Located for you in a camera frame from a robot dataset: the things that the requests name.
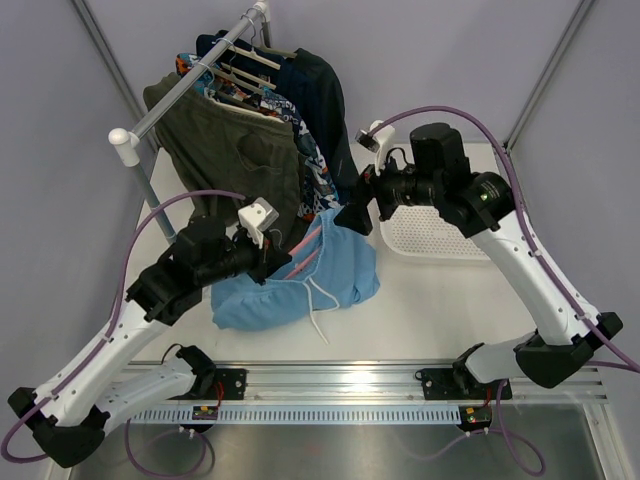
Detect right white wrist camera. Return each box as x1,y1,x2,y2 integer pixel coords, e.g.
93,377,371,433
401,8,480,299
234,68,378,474
355,120,396,175

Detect purple cable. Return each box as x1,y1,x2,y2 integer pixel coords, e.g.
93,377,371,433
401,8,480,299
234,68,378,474
0,189,247,462
372,104,640,374

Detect white perforated plastic basket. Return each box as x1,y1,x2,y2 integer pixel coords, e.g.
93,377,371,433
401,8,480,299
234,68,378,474
379,206,491,265

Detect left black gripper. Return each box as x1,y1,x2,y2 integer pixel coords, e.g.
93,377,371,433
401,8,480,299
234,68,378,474
198,226,292,288

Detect metal clothes rack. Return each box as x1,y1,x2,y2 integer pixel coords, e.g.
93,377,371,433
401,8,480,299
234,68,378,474
108,1,270,244

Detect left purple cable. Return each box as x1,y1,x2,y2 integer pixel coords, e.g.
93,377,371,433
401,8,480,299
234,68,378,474
0,189,247,462

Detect beige wooden hanger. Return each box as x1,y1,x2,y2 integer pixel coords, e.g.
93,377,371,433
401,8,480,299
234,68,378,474
221,63,277,90
235,39,297,59
208,98,265,118
234,48,281,71

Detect patterned colourful shorts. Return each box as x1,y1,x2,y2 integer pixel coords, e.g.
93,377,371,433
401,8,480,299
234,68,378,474
195,71,340,222

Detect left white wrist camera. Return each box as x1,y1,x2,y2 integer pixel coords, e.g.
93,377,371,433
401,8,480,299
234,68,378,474
237,197,279,248

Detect light blue shorts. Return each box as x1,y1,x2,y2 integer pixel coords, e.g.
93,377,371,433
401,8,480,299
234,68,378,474
211,209,380,332

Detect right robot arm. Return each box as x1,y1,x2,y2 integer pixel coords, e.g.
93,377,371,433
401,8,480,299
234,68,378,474
334,121,623,397

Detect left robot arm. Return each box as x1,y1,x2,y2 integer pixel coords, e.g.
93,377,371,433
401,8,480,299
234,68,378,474
8,217,291,468

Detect navy blue shorts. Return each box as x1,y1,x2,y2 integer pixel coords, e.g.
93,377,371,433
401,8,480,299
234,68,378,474
194,33,326,151

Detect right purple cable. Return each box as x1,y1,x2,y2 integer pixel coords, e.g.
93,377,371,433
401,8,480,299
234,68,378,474
372,104,640,374

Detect aluminium mounting rail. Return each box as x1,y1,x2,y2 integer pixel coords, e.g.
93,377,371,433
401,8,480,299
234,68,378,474
119,362,609,426

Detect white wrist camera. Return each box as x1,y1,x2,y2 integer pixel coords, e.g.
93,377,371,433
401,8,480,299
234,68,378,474
237,197,279,248
355,120,396,175

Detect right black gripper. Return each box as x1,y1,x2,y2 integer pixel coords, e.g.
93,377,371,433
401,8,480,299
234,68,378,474
334,144,442,236

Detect pink hanger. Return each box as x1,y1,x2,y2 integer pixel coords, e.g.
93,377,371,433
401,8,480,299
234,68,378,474
284,226,323,280

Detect olive green shorts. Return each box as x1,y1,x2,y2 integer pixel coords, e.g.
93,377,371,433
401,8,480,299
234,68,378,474
155,88,304,245

